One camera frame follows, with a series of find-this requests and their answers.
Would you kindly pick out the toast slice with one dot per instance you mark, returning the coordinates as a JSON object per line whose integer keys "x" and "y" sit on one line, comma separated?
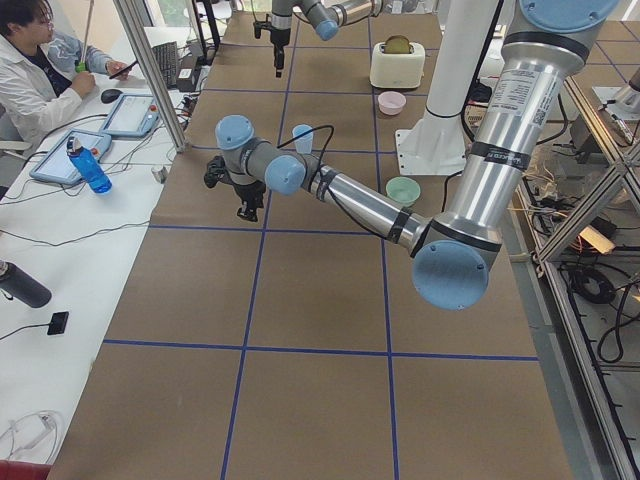
{"x": 397, "y": 45}

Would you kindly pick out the green plastic bowl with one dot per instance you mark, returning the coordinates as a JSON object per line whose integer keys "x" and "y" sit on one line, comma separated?
{"x": 404, "y": 190}

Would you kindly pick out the near teach pendant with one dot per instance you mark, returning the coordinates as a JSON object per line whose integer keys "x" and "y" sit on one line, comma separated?
{"x": 57, "y": 167}

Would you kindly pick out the teach pendant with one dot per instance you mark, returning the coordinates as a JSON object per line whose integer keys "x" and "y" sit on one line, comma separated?
{"x": 131, "y": 116}
{"x": 57, "y": 167}

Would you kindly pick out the small black square device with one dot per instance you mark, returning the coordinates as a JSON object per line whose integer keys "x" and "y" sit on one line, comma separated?
{"x": 58, "y": 323}

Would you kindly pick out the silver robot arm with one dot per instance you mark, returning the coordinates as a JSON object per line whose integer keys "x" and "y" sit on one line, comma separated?
{"x": 325, "y": 20}
{"x": 453, "y": 251}

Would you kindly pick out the aluminium frame post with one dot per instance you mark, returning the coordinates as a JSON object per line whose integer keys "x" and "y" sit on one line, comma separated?
{"x": 134, "y": 29}

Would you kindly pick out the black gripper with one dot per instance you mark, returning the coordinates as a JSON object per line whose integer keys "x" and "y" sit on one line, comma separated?
{"x": 277, "y": 36}
{"x": 248, "y": 192}

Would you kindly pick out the dark grey thermos bottle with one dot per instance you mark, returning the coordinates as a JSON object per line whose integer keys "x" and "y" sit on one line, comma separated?
{"x": 21, "y": 286}

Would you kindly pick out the black keyboard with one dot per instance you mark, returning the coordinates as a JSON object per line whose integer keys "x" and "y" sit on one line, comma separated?
{"x": 166, "y": 56}

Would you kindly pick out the black computer mouse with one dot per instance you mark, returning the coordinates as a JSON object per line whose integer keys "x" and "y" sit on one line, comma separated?
{"x": 109, "y": 96}

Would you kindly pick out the far teach pendant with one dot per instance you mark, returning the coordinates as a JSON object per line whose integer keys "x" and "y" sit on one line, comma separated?
{"x": 131, "y": 116}

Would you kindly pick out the blue water bottle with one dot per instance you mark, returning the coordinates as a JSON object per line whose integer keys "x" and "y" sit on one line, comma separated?
{"x": 89, "y": 167}

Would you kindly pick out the person in white jacket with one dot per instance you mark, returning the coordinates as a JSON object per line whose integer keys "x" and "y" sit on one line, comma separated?
{"x": 45, "y": 74}

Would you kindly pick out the cream toaster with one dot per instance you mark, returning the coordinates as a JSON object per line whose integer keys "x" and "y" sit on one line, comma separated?
{"x": 397, "y": 71}

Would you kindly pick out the light blue cup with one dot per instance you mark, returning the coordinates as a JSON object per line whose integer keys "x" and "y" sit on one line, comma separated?
{"x": 303, "y": 136}

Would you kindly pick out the pink plastic bowl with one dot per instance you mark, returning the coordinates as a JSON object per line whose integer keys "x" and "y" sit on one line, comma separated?
{"x": 391, "y": 103}

